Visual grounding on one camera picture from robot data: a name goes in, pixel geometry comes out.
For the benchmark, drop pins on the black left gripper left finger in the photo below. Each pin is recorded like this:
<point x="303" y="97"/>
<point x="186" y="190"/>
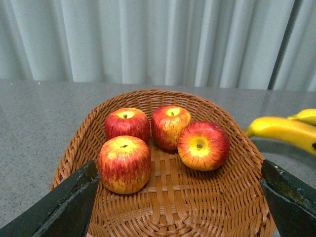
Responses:
<point x="63" y="212"/>

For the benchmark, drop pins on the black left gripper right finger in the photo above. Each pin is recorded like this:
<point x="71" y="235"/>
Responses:
<point x="292" y="202"/>

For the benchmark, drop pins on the yellow banana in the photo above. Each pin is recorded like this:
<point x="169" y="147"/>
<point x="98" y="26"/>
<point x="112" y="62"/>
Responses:
<point x="307" y="116"/>
<point x="299" y="134"/>

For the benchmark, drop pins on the red yellow apple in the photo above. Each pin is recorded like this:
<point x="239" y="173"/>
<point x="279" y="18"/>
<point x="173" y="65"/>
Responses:
<point x="167" y="123"/>
<point x="124" y="164"/>

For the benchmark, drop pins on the brown wicker basket left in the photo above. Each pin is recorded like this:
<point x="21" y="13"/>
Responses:
<point x="177" y="201"/>

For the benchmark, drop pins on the dark red apple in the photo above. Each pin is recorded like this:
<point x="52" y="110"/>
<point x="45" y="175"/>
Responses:
<point x="203" y="146"/>

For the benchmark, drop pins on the red apple far left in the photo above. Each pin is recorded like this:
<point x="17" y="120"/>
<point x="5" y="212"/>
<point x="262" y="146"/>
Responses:
<point x="127" y="121"/>

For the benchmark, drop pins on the pale grey curtain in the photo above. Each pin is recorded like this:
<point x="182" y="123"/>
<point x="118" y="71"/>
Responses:
<point x="255" y="44"/>

